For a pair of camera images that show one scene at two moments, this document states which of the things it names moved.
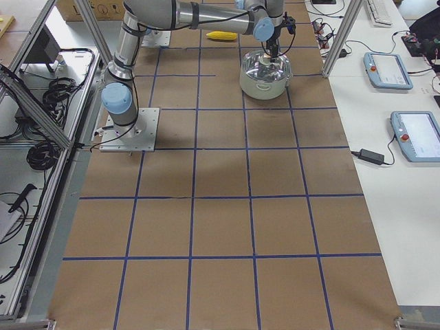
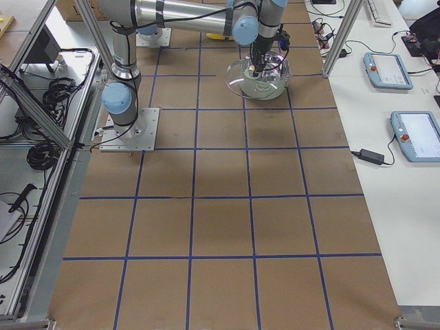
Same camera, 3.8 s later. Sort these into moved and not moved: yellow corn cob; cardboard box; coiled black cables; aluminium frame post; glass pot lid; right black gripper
Moved: glass pot lid; right black gripper
Not moved: coiled black cables; aluminium frame post; yellow corn cob; cardboard box
